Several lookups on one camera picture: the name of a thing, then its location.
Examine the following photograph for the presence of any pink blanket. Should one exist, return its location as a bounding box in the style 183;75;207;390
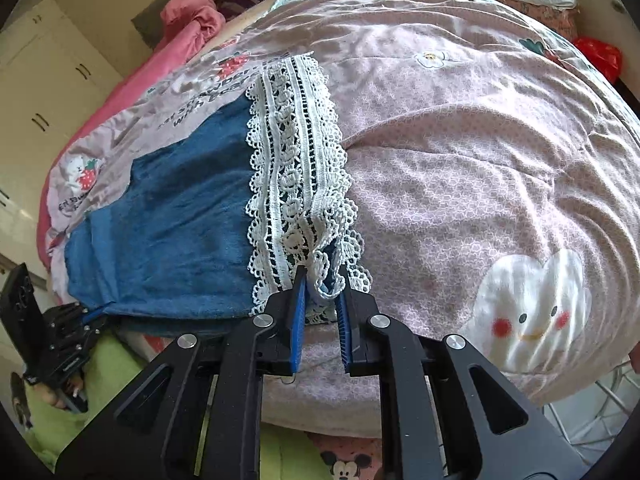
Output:
34;0;228;270

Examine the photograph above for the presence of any cream wardrobe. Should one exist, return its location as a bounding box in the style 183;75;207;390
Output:
0;0;122;278

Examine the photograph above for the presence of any dark grey headboard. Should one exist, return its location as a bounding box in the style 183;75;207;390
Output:
131;1;164;49

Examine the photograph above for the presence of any pink strawberry bear quilt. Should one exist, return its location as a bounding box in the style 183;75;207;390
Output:
40;0;639;437

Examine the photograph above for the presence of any blue denim pants lace hem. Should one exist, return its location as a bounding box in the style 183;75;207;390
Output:
52;54;372;324

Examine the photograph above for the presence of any white wire basket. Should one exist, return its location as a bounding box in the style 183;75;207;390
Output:
541;359;639;467

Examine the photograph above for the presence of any red plastic bag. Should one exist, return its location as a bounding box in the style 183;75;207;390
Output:
573;37;623;84

